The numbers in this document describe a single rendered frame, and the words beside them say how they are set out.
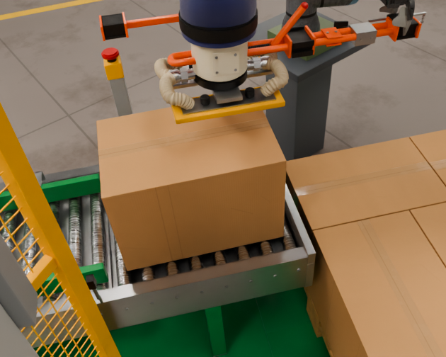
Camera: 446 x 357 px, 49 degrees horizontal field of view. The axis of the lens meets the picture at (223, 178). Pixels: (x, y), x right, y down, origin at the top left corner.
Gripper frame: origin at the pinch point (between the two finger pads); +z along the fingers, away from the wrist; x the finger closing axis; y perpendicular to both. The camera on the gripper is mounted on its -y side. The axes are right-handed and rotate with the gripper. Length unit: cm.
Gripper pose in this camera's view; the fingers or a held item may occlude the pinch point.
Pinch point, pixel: (398, 25)
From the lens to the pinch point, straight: 175.3
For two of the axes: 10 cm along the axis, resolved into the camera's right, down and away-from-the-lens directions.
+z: 0.7, 7.0, 7.1
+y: -9.8, 2.0, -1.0
